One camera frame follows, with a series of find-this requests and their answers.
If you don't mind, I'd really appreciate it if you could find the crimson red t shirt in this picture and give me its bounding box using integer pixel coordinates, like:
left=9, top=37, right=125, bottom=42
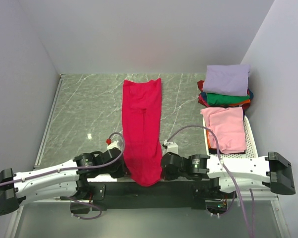
left=122, top=78, right=162, bottom=187

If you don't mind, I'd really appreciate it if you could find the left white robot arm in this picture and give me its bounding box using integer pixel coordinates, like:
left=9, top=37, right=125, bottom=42
left=0, top=148, right=124, bottom=216

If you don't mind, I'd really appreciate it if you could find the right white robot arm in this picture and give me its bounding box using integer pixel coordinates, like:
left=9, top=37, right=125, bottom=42
left=161, top=152, right=296, bottom=200

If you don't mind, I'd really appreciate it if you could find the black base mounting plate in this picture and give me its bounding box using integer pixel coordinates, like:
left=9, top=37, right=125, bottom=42
left=59, top=180, right=229, bottom=213

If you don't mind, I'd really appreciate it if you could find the orange garment in basket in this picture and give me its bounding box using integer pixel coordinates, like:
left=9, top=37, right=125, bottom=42
left=206, top=130, right=217, bottom=149

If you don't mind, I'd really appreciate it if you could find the pink t shirt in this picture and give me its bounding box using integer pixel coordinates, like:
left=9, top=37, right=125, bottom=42
left=201, top=107, right=247, bottom=154

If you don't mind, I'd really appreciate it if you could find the folded green t shirt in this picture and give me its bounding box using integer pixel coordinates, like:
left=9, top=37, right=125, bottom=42
left=206, top=93, right=250, bottom=106

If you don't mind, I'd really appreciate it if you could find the white perforated laundry basket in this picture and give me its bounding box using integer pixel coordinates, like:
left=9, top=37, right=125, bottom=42
left=204, top=116, right=259, bottom=159

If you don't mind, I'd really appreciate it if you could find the folded dark red t shirt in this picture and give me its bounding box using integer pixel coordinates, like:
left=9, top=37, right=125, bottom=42
left=197, top=80, right=254, bottom=110

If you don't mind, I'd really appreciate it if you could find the folded lavender t shirt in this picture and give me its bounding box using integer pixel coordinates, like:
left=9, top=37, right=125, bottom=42
left=203, top=64, right=251, bottom=97

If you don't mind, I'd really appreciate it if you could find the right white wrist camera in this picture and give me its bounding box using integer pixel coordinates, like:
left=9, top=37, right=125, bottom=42
left=162, top=140, right=179, bottom=155

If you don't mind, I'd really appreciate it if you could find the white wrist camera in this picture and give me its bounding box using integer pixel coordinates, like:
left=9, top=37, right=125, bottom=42
left=106, top=138, right=123, bottom=151
left=162, top=140, right=179, bottom=155

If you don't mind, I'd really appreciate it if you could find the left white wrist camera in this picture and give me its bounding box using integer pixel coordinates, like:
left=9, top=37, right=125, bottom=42
left=106, top=138, right=123, bottom=151

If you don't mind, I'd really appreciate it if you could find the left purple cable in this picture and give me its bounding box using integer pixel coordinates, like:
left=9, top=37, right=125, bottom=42
left=0, top=131, right=126, bottom=220

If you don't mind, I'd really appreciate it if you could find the aluminium extrusion rail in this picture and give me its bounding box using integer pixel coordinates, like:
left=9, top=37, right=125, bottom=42
left=240, top=189, right=279, bottom=201

